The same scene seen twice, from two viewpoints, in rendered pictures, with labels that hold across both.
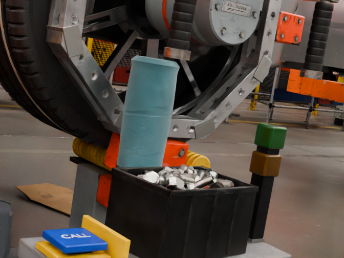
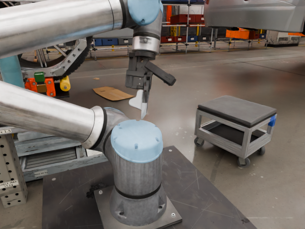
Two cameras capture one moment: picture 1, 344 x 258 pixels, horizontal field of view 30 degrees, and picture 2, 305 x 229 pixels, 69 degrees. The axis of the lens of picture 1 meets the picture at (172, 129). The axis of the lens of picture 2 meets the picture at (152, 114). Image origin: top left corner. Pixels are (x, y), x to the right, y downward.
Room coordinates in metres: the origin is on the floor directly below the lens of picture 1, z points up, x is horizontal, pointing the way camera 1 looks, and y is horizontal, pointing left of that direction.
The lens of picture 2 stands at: (0.33, -0.96, 0.88)
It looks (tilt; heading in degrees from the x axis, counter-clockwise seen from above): 23 degrees down; 17
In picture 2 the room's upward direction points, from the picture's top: straight up
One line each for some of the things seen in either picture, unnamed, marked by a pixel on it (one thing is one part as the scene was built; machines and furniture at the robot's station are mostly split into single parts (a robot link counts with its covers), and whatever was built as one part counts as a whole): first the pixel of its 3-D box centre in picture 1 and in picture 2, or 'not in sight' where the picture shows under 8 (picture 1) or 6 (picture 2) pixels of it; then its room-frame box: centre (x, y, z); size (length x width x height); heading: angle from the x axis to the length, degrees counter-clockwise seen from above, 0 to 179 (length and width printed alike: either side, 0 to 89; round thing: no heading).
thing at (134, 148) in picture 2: not in sight; (135, 153); (0.87, -0.74, 0.50); 0.17 x 0.15 x 0.18; 49
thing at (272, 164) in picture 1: (265, 163); (41, 87); (1.12, -0.17, 0.59); 0.04 x 0.04 x 0.04; 39
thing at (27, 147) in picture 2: not in sight; (50, 133); (1.45, 0.16, 0.13); 0.50 x 0.36 x 0.10; 129
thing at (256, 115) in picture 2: not in sight; (233, 128); (1.84, -1.09, 0.17); 0.43 x 0.36 x 0.34; 57
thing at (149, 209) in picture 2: not in sight; (138, 190); (0.86, -0.74, 0.36); 0.19 x 0.19 x 0.10
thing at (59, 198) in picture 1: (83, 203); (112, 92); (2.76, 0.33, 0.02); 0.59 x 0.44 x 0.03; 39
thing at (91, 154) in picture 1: (108, 156); not in sight; (1.47, 0.14, 0.49); 0.29 x 0.06 x 0.06; 39
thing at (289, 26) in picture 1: (279, 27); not in sight; (1.54, -0.21, 0.85); 0.09 x 0.08 x 0.07; 129
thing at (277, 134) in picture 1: (270, 135); (39, 77); (1.12, -0.17, 0.64); 0.04 x 0.04 x 0.04; 39
